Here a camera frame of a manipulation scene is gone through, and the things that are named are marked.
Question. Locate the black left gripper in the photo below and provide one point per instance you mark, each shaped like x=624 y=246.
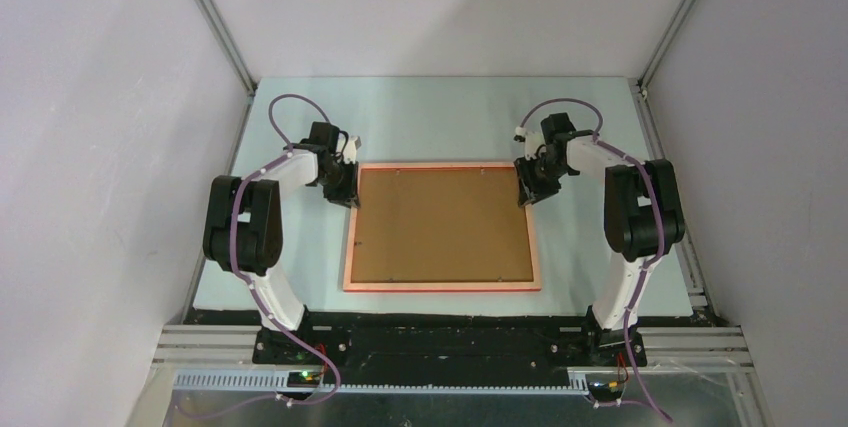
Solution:
x=349 y=196

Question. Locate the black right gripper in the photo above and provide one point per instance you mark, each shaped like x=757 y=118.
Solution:
x=530 y=189

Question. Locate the brown backing board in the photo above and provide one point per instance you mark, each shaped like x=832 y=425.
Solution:
x=440 y=225

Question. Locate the orange wooden picture frame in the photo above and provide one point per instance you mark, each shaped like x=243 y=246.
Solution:
x=437 y=288

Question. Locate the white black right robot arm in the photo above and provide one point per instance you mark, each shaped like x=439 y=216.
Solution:
x=642 y=215

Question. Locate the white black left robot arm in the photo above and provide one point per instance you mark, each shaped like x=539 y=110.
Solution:
x=243 y=231

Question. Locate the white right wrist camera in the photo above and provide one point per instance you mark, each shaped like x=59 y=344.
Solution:
x=531 y=141

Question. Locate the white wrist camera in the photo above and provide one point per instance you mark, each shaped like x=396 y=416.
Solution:
x=531 y=141
x=349 y=149

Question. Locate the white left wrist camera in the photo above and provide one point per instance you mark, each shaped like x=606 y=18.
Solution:
x=349 y=149

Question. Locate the aluminium corner post right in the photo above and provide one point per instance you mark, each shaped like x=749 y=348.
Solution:
x=667 y=40

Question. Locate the aluminium corner post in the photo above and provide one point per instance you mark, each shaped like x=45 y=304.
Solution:
x=667 y=40
x=227 y=44

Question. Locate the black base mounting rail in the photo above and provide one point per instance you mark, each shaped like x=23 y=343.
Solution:
x=445 y=350

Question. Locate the grey slotted cable duct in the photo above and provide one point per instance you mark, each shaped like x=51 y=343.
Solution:
x=292 y=382

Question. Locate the aluminium corner post left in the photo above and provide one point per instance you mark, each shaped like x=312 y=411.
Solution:
x=227 y=44

